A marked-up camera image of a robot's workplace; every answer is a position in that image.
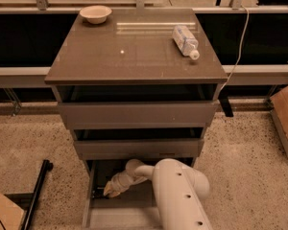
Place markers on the grey middle drawer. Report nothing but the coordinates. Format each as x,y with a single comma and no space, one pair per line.
126,149

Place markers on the grey bottom drawer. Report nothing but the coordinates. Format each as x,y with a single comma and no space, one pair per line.
134,209

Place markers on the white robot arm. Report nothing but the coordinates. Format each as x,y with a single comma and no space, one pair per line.
178,191

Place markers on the cardboard box bottom left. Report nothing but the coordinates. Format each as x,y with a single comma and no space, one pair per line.
11,215

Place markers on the cardboard box right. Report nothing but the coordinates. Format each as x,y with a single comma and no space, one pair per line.
280,115

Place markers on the grey drawer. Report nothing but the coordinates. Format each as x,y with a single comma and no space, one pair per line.
136,115
134,209
126,149

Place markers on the grey drawer cabinet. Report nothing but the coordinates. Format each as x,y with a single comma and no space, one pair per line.
133,58

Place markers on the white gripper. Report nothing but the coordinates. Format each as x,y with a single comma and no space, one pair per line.
119,182

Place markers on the grey top drawer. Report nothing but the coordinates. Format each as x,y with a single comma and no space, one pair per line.
136,115

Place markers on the clear plastic water bottle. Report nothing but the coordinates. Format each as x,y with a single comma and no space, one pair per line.
186,42

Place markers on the beige paper bowl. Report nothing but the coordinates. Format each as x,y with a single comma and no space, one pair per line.
95,14

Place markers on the cardboard box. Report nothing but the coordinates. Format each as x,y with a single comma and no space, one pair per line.
280,115
11,215

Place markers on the black metal frame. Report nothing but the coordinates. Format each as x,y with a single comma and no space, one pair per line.
28,201

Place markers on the grey metal rail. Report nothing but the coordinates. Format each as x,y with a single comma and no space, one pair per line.
33,77

